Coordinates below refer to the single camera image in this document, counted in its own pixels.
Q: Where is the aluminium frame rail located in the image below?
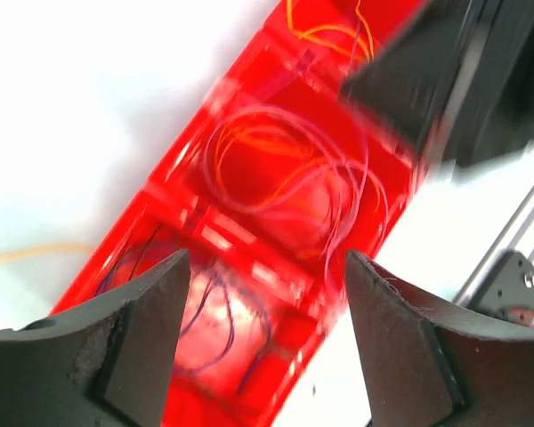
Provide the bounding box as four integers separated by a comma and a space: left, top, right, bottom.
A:
453, 185, 534, 306

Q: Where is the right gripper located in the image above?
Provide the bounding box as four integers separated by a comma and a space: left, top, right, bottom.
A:
340, 1, 534, 168

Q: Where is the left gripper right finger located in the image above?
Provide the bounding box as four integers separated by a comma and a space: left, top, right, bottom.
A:
345, 250, 534, 426

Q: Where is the orange thin cable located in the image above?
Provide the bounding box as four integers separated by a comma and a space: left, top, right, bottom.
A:
213, 122, 384, 214

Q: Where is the yellow thin cable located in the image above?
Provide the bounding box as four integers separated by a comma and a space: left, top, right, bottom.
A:
287, 0, 377, 66
0, 242, 97, 266

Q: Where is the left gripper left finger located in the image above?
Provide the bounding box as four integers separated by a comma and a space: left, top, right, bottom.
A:
0, 250, 190, 426

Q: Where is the blue thin cable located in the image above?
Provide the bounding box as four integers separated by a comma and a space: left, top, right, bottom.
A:
95, 239, 272, 395

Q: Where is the red plastic bin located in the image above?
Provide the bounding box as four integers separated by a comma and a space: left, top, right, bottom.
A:
55, 1, 421, 426

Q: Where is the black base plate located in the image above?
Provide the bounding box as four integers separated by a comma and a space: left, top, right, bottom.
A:
465, 250, 534, 328

